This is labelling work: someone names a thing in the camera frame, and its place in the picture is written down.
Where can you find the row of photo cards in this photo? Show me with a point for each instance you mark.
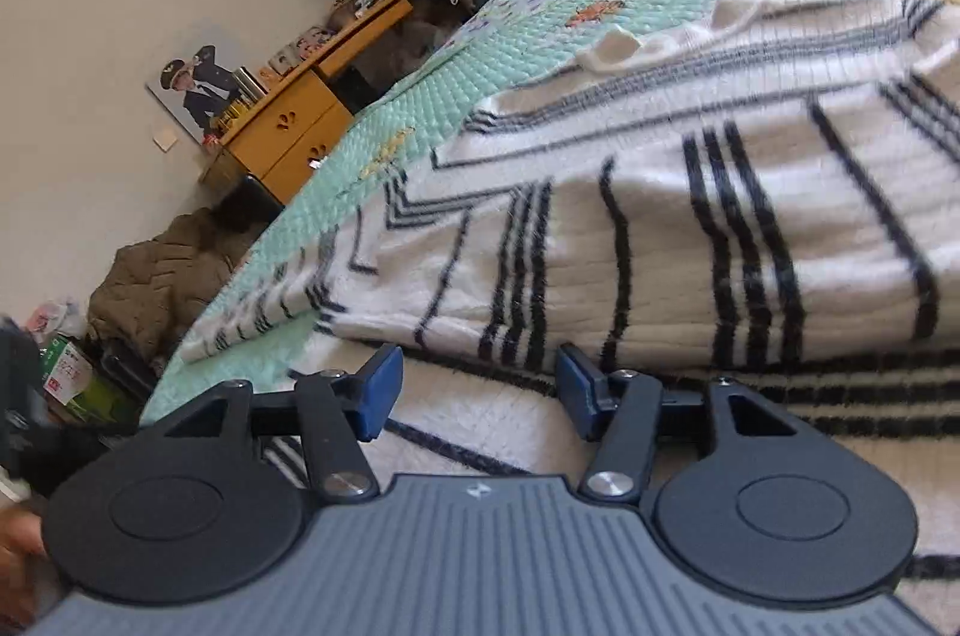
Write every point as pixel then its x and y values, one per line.
pixel 300 51

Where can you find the plastic bag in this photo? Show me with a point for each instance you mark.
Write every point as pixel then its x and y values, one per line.
pixel 56 317

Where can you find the brown quilted jacket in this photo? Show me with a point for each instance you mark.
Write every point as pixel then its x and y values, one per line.
pixel 165 283

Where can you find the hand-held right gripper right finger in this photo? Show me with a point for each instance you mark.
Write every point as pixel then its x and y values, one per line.
pixel 577 392

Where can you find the wooden desk with drawers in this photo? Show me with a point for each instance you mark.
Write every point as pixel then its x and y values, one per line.
pixel 300 126

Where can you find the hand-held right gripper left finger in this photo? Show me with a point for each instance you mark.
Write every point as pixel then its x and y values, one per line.
pixel 379 388

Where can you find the green and white box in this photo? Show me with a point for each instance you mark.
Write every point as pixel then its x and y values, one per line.
pixel 82 381

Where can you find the wall switch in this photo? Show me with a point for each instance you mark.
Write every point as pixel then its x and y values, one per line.
pixel 166 139

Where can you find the person's left hand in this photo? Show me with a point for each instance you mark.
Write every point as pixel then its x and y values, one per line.
pixel 19 553

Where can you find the wall poster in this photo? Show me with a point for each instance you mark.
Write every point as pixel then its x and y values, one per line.
pixel 199 92

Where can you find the white black-striped sweater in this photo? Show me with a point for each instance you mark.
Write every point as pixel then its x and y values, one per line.
pixel 675 246

